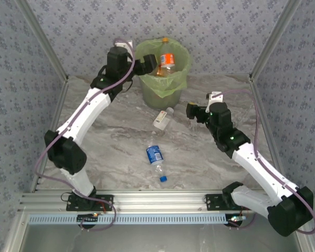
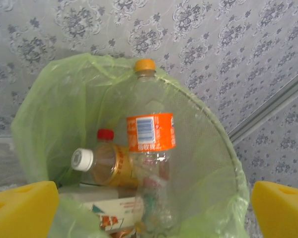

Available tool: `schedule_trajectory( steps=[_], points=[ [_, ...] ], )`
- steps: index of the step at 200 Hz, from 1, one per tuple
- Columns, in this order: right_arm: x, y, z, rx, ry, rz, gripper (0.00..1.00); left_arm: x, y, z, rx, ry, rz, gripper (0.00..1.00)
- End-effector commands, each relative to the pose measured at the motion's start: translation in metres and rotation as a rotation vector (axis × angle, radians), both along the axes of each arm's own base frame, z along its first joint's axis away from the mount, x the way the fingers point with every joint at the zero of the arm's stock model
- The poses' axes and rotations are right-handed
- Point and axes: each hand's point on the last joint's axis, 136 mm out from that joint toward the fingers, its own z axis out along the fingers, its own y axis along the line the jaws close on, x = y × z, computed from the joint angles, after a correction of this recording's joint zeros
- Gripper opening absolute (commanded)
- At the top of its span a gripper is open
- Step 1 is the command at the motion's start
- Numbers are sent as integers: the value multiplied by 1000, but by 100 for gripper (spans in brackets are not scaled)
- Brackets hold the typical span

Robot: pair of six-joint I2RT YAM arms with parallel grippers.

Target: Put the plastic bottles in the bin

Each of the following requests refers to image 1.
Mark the orange label plastic bottle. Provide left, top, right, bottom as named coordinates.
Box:
left=155, top=37, right=176, bottom=77

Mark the green plastic bin liner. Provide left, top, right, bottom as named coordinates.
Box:
left=134, top=38, right=192, bottom=99

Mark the grey plastic waste bin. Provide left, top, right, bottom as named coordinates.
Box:
left=139, top=78, right=187, bottom=111

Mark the white red label clear bottle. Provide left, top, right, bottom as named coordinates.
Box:
left=153, top=107, right=175, bottom=131

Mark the blue label blue cap bottle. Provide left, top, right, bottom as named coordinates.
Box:
left=145, top=144, right=169, bottom=183

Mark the right small circuit board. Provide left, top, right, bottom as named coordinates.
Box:
left=225, top=213, right=246, bottom=227

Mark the small circuit board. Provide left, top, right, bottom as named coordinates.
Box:
left=225, top=213, right=246, bottom=227
left=77, top=213, right=99, bottom=228

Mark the left small circuit board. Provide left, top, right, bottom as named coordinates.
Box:
left=77, top=213, right=99, bottom=228

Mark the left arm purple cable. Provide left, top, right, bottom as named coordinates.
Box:
left=34, top=38, right=135, bottom=232

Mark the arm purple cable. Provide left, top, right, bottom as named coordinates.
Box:
left=212, top=89, right=315, bottom=235
left=34, top=38, right=135, bottom=232

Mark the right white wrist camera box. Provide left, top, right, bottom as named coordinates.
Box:
left=205, top=91, right=223, bottom=114

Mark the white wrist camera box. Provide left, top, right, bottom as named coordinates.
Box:
left=113, top=39, right=135, bottom=54
left=205, top=91, right=223, bottom=114

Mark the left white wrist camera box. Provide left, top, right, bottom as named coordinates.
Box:
left=113, top=39, right=135, bottom=54

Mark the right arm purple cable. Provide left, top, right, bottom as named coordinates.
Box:
left=212, top=89, right=315, bottom=235

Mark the left aluminium frame post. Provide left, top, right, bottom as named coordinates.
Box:
left=15, top=0, right=69, bottom=82

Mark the aluminium frame post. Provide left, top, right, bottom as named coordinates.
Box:
left=15, top=0, right=69, bottom=82
left=248, top=0, right=303, bottom=82

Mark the aluminium cross rail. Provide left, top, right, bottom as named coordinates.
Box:
left=17, top=191, right=305, bottom=214

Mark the right aluminium frame post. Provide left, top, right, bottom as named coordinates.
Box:
left=248, top=0, right=303, bottom=82

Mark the blue grey slotted cable duct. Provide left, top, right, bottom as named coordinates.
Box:
left=28, top=213, right=253, bottom=225

